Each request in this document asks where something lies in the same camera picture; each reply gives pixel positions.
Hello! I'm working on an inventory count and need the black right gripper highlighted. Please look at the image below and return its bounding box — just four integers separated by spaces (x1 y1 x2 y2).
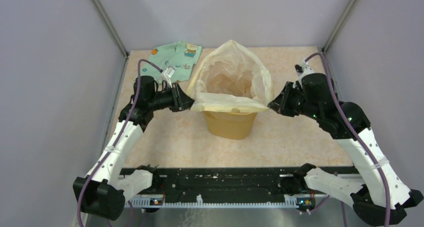
267 81 321 121

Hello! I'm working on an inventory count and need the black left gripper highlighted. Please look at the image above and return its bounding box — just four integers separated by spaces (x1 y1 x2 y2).
148 82 199 112

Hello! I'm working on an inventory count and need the orange plastic trash bin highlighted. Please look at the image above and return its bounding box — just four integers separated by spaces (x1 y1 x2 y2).
203 111 257 140

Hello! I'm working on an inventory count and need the translucent yellowish trash bag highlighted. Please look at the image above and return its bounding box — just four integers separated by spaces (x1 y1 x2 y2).
186 40 275 113

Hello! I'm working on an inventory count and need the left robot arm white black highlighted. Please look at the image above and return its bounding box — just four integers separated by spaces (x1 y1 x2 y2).
72 76 195 221

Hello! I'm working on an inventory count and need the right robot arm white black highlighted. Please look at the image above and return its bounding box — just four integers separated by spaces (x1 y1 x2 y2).
268 73 424 227

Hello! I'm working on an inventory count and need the green patterned cloth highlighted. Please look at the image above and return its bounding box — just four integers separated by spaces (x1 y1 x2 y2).
147 41 203 82

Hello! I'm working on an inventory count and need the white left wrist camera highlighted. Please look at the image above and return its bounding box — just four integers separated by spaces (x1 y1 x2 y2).
160 66 176 87

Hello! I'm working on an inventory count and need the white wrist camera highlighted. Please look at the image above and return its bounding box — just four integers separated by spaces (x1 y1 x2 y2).
160 66 176 87
294 61 315 84

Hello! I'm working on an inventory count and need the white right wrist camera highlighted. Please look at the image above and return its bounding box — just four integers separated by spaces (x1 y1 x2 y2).
294 61 315 84

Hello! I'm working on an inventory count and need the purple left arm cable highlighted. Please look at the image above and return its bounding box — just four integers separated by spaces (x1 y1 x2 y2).
76 59 167 227

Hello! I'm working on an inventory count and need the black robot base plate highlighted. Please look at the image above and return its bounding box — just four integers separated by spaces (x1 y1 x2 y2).
119 167 352 205

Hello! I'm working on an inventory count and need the grey slotted cable duct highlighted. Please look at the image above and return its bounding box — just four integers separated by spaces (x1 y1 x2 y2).
130 195 299 209

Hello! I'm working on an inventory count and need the left aluminium frame post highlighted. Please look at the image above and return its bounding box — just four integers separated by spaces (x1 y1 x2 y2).
90 0 129 59

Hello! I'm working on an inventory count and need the aluminium frame post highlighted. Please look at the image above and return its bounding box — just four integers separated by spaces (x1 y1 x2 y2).
321 0 360 53
90 0 129 59

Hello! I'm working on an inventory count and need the right aluminium frame post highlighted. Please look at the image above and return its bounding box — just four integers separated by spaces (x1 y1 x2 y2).
321 0 360 53

